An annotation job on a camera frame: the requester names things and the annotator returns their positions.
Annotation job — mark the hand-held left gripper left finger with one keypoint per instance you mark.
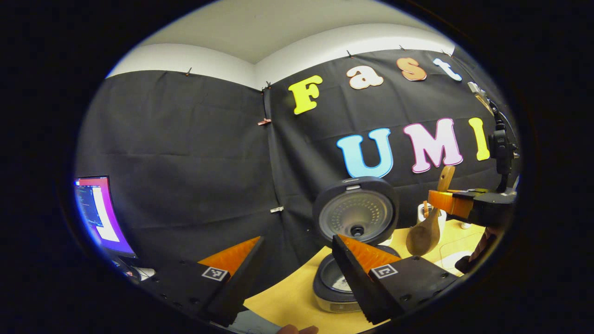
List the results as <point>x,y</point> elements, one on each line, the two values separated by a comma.
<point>239,287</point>

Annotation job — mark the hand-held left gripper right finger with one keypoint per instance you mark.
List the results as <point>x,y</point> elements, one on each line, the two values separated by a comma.
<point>355,283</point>

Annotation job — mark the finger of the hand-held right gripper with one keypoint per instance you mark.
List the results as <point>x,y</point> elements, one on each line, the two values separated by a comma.
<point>448,203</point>

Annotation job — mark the white rice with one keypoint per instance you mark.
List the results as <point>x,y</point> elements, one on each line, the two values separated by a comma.
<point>459,260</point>
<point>346,284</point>

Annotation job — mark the wooden spoon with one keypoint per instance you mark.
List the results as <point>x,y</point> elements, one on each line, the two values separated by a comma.
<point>424,236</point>

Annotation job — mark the dark rice cooker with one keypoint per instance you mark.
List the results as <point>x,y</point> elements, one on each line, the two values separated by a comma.
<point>355,213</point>

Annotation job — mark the white toaster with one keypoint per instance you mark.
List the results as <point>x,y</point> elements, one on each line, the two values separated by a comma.
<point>441,218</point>

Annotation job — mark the toasted bread slice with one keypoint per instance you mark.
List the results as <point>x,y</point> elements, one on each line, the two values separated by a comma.
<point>425,208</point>

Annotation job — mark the clear plastic food box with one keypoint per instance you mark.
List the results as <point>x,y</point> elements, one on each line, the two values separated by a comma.
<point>457,262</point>

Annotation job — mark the silver clip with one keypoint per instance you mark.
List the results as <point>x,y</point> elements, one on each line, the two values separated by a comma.
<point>277,209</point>

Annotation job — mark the black backdrop cloth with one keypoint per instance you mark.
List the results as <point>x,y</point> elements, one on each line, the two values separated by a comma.
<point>185,162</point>

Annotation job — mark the computer monitor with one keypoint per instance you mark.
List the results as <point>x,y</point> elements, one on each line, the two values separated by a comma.
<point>102,218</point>

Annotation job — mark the pink clip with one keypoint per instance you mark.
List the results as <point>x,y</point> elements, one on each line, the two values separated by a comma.
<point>264,122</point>

